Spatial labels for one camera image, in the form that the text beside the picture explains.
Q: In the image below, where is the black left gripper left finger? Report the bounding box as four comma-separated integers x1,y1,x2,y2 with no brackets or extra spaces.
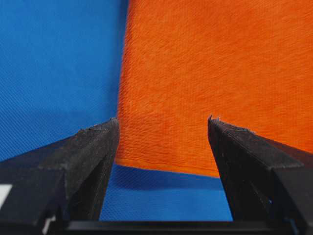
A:
0,118,119,235

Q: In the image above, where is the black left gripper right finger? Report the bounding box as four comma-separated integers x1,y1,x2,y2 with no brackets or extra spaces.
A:
207,117,313,235

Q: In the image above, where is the orange towel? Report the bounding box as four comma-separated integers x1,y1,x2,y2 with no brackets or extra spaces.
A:
115,0,313,177

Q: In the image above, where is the blue table mat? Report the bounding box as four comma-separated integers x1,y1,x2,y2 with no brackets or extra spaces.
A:
0,0,232,221

